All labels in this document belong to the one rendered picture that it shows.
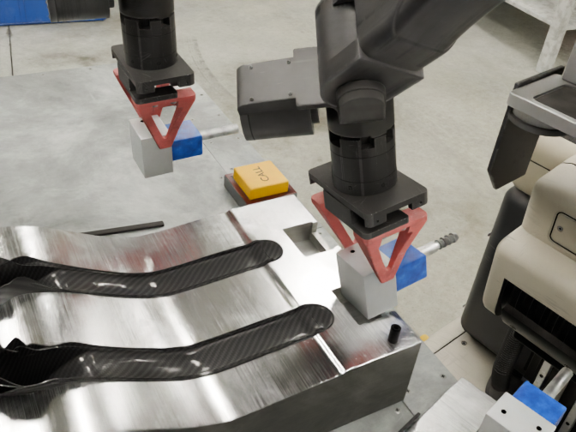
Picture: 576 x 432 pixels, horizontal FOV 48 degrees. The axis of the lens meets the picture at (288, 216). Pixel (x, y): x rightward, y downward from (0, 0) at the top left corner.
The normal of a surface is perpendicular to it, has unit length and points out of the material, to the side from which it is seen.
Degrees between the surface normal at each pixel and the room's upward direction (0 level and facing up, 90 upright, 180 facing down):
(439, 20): 116
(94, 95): 0
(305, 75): 39
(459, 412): 0
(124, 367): 28
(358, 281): 100
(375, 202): 13
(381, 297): 80
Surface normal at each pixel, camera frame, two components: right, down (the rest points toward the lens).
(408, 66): 0.09, 0.96
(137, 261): 0.31, -0.83
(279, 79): -0.21, -0.27
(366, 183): -0.07, 0.55
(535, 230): -0.77, 0.44
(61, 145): 0.09, -0.80
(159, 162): 0.46, 0.56
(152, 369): 0.48, -0.81
